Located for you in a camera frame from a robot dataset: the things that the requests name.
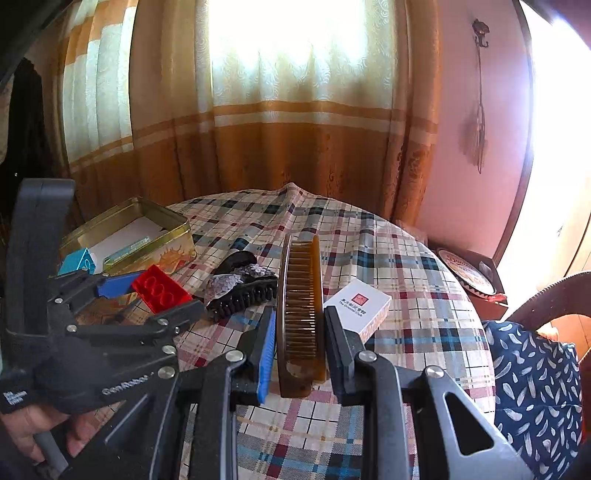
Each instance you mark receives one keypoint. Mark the brown comb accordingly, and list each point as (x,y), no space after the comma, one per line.
(300,314)

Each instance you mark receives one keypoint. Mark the person's left hand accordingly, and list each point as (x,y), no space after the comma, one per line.
(23,422)

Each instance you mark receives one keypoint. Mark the orange and cream curtain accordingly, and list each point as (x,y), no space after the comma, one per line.
(277,129)

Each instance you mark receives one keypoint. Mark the black hair claw clip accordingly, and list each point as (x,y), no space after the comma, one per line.
(240,297)

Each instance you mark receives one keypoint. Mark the dark hanging clothes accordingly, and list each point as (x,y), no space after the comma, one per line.
(27,138)

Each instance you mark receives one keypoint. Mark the wall hook with tassel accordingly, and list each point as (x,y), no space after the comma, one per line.
(478,115)

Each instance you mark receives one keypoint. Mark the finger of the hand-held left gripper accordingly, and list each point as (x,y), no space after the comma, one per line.
(265,355)
(113,286)
(180,316)
(339,350)

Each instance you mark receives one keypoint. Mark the red building block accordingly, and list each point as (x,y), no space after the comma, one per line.
(159,288)

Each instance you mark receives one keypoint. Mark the round patterned tin lid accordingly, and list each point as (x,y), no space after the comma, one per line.
(468,272)

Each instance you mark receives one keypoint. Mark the sequined hair bow clip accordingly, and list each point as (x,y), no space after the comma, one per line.
(228,281)

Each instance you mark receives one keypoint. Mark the teal box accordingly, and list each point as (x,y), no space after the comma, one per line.
(76,262)

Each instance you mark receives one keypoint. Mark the gold rectangular tin box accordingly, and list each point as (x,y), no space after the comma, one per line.
(171,249)

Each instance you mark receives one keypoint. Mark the blue feather-print cushion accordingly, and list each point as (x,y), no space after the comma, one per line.
(535,392)

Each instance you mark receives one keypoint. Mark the clear case of green cards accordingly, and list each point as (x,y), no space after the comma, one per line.
(129,249)

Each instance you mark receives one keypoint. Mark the white box with red mark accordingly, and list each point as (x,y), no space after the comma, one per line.
(362,307)

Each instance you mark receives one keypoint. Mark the white paper liner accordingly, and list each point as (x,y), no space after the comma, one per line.
(134,233)

